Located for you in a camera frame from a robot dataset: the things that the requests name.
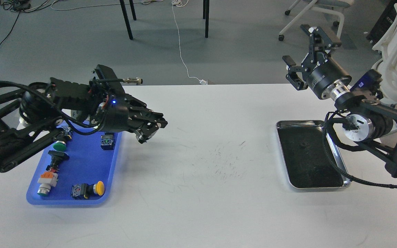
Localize white office chair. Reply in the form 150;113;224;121
276;0;354;55

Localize silver metal tray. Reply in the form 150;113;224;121
276;120;351;190

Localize black table leg right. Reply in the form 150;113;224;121
203;0;210;38

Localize blue plastic tray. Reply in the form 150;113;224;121
26;132;122;205

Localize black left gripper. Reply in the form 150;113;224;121
99;97;167;143

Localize black table leg left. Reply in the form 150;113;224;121
119;0;137;40

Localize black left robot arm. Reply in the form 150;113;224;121
0;64;167;173

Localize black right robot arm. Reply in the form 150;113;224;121
282;24;397;189

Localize black selector switch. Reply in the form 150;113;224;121
46;150;70;173

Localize black table leg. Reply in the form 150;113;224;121
119;0;137;40
203;0;210;38

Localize white cable on floor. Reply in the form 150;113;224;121
142;0;208;85

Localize orange white push button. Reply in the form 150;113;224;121
37;171;58;196

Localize green push button switch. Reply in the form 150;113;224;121
52;126;73;152

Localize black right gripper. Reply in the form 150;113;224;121
282;24;352;100

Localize yellow push button switch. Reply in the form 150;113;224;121
70;181;105;199

